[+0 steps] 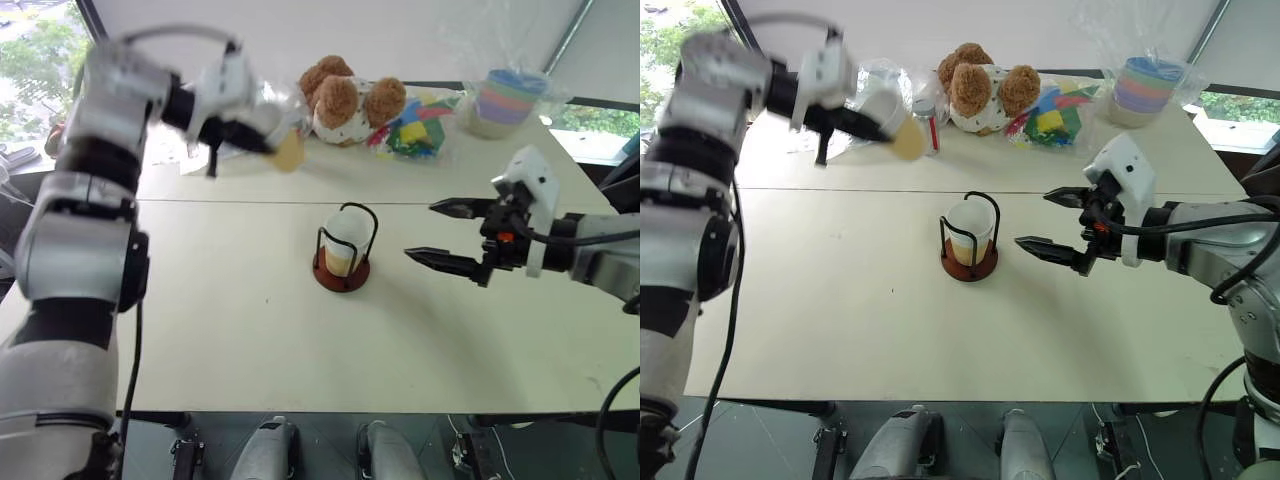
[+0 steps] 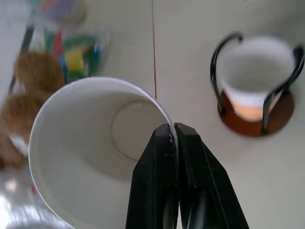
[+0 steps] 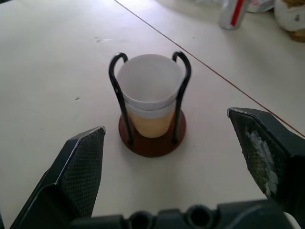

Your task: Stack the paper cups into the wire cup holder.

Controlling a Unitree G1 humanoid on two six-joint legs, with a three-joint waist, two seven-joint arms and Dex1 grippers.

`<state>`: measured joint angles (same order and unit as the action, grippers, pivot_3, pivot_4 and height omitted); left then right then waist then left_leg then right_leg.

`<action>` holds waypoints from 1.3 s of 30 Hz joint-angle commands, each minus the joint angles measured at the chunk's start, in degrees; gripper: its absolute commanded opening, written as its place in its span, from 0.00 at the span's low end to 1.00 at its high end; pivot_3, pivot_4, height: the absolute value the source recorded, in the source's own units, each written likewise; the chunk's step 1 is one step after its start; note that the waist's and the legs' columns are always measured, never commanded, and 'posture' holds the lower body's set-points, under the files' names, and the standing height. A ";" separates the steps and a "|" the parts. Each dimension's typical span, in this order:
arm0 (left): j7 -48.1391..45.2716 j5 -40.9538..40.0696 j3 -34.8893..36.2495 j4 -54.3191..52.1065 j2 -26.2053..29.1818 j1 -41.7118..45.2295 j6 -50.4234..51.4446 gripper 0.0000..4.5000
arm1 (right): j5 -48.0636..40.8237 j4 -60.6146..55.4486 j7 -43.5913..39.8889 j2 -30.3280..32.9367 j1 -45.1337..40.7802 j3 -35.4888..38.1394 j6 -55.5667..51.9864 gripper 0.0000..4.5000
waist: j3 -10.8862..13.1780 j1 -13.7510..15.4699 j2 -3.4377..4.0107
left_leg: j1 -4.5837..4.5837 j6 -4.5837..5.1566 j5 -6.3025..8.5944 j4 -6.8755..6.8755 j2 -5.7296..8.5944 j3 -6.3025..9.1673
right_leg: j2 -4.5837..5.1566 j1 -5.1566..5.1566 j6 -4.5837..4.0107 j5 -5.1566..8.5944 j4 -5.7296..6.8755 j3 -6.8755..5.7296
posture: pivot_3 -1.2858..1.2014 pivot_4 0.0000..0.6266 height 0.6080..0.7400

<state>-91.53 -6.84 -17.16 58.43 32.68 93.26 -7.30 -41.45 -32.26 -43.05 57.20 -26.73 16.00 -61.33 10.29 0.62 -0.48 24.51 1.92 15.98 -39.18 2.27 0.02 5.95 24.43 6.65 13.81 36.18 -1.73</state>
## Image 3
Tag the silver can with red stripe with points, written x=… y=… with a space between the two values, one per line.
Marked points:
x=232 y=14

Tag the white and tan paper cup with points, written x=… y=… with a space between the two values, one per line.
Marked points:
x=151 y=124

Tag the white round plush object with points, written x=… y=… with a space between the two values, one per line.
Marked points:
x=289 y=16

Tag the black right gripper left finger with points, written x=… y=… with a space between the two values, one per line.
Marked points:
x=78 y=171

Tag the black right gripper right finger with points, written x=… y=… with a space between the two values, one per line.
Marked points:
x=264 y=152

